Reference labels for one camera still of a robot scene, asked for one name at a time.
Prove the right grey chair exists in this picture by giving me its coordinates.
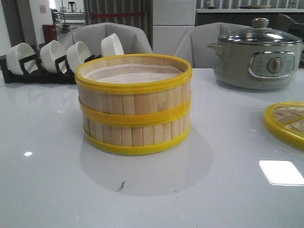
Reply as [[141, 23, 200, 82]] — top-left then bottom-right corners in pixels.
[[173, 22, 247, 68]]

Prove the white cabinet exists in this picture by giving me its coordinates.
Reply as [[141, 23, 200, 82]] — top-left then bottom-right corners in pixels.
[[152, 0, 196, 55]]

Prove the grey chair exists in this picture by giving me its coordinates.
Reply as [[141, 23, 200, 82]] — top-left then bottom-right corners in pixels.
[[173, 22, 247, 68], [60, 22, 152, 56]]

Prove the red bin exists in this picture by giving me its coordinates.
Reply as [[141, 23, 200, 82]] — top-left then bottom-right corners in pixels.
[[42, 24, 57, 44]]

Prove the grey electric cooking pot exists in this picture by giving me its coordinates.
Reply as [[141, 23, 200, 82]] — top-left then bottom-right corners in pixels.
[[207, 41, 304, 90]]

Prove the bamboo steamer tray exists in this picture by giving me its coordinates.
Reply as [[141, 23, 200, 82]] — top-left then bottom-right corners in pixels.
[[84, 113, 190, 155], [75, 54, 192, 127]]

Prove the black bowl rack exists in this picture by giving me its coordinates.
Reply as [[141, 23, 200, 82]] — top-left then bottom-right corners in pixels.
[[0, 54, 76, 84]]

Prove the left grey chair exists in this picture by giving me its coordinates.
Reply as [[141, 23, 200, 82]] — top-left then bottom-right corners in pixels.
[[60, 22, 152, 56]]

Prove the woven bamboo steamer lid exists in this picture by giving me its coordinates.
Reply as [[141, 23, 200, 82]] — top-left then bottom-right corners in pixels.
[[264, 102, 304, 149]]

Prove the glass pot lid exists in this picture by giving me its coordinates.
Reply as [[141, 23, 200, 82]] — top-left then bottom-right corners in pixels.
[[218, 18, 303, 46]]

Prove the white steamer liner cloth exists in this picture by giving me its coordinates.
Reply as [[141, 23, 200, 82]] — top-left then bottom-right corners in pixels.
[[84, 64, 183, 84]]

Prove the white bowl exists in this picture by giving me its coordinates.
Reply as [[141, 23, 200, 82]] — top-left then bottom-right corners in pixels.
[[66, 41, 92, 73], [6, 43, 35, 75], [101, 33, 124, 57], [40, 40, 67, 74]]

